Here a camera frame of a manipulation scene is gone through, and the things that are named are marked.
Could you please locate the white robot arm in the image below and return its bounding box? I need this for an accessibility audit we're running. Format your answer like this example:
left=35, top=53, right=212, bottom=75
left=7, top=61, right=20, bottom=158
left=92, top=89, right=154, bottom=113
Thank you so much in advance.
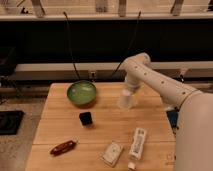
left=118, top=53, right=213, bottom=171

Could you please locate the black cable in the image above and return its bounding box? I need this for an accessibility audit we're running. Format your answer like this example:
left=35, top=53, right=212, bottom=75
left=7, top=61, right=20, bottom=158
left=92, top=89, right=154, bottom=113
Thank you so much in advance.
left=62, top=11, right=81, bottom=81
left=111, top=10, right=142, bottom=76

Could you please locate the red pocket knife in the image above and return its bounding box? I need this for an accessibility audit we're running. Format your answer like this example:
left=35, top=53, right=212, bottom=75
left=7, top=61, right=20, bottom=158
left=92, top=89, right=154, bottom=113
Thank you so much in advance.
left=50, top=140, right=76, bottom=156

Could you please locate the white toothpaste tube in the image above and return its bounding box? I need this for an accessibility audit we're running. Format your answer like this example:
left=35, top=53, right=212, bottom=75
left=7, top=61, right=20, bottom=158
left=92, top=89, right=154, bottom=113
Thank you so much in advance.
left=128, top=127, right=147, bottom=171

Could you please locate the black floor mat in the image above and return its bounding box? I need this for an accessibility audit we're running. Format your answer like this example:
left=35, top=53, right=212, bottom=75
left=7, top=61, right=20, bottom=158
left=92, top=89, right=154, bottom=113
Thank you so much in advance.
left=0, top=110, right=24, bottom=135

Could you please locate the left black cable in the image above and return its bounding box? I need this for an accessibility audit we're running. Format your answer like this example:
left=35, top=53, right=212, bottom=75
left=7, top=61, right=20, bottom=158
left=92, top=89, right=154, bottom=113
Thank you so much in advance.
left=62, top=11, right=81, bottom=81

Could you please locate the right black cable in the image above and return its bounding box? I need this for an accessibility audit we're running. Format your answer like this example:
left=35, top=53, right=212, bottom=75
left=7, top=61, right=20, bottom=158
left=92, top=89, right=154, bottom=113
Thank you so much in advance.
left=111, top=10, right=142, bottom=76

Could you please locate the black eraser block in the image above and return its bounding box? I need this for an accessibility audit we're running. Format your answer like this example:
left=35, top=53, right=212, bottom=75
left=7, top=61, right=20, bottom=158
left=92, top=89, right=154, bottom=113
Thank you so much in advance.
left=79, top=112, right=93, bottom=126

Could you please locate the wall power outlet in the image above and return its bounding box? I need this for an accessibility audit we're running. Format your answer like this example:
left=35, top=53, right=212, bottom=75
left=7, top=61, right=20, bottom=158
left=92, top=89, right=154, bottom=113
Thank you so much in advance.
left=89, top=71, right=97, bottom=80

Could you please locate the green bowl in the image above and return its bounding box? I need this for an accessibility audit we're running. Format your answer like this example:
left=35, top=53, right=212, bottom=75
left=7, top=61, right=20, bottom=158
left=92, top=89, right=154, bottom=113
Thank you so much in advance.
left=67, top=80, right=97, bottom=106

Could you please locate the blue cable connector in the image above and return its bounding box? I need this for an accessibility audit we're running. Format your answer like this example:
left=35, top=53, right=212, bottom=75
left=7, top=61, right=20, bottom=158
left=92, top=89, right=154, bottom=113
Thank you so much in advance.
left=167, top=110, right=178, bottom=128

